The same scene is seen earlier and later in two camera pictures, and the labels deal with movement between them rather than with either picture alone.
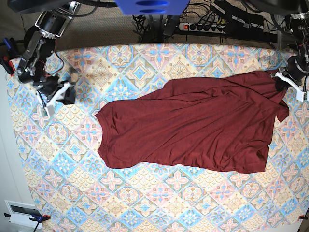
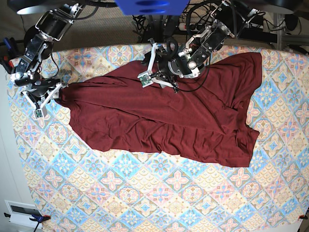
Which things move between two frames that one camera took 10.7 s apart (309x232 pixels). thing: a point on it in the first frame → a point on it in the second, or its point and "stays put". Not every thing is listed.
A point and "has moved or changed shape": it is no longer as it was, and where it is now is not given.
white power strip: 207,28 stays put
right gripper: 298,69 → 168,63
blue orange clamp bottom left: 35,217 stays put
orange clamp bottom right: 302,216 stays put
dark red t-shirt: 226,123 has moved or changed shape
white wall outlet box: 21,213 stays put
